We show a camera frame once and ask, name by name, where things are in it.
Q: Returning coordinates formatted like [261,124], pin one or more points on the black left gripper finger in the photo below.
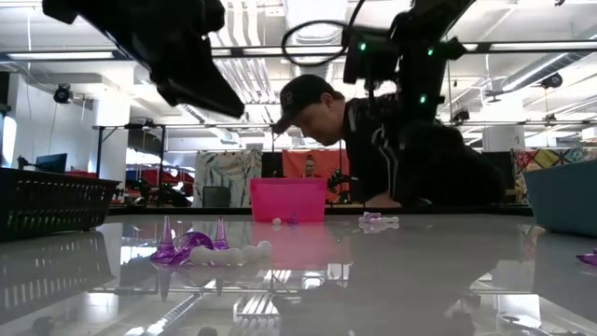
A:
[196,86]

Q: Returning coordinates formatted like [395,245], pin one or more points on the purple translucent plastic decoration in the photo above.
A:
[293,218]
[368,215]
[220,235]
[186,245]
[588,258]

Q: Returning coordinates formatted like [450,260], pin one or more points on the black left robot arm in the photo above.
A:
[70,14]

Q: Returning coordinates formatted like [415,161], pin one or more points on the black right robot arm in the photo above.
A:
[434,28]

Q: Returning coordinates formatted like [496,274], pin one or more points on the black background robot arm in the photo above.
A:
[338,182]

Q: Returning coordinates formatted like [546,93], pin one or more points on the leaf print curtain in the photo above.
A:
[228,177]

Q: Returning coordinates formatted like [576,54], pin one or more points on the person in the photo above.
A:
[309,165]
[322,116]

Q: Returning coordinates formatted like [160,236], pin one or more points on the orange curtain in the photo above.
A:
[326,161]

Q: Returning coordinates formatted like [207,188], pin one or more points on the black panel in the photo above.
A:
[272,164]

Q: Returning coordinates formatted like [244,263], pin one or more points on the black ceiling spotlight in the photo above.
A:
[552,80]
[63,93]

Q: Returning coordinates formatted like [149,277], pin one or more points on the colourful patchwork quilt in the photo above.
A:
[536,161]

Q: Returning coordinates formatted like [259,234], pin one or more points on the pink plastic bin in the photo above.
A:
[289,196]

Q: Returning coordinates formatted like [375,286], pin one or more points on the teal plastic bin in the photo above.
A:
[564,196]

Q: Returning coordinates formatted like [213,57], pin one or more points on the black monitor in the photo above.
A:
[51,163]

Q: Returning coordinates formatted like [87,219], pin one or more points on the black slotted plastic basket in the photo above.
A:
[46,205]

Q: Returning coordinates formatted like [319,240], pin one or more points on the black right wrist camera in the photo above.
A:
[373,60]

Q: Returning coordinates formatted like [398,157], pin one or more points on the silver ceiling duct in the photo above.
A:
[308,9]

